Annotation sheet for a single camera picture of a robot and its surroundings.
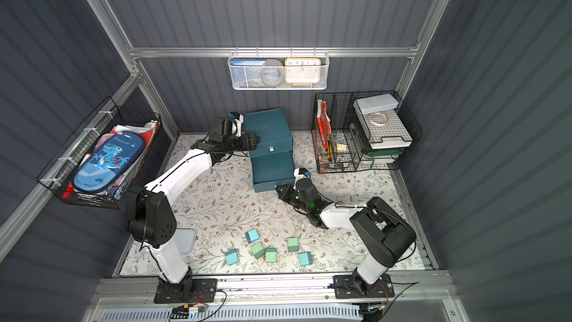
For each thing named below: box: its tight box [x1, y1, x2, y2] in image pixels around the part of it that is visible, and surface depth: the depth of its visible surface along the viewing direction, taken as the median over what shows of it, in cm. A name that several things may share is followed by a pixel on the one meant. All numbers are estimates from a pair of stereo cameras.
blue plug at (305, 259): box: [299, 251, 313, 267], surface depth 80 cm
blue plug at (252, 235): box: [245, 228, 260, 244], surface depth 86 cm
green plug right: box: [287, 237, 300, 252], surface depth 84 cm
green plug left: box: [250, 241, 266, 259], surface depth 82 cm
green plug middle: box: [265, 246, 278, 264], surface depth 82 cm
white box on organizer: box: [353, 93, 400, 115], surface depth 105 cm
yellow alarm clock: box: [284, 57, 322, 84], surface depth 90 cm
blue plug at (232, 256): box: [224, 248, 240, 267], surface depth 81 cm
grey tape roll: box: [259, 58, 285, 87], surface depth 89 cm
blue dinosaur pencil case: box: [72, 131, 146, 193], surface depth 66 cm
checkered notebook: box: [353, 100, 414, 150], surface depth 96 cm
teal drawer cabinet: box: [244, 108, 296, 194], surface depth 93 cm
